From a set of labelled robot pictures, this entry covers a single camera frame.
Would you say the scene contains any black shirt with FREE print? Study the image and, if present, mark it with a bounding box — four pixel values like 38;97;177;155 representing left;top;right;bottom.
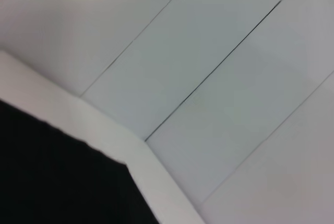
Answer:
0;98;160;224

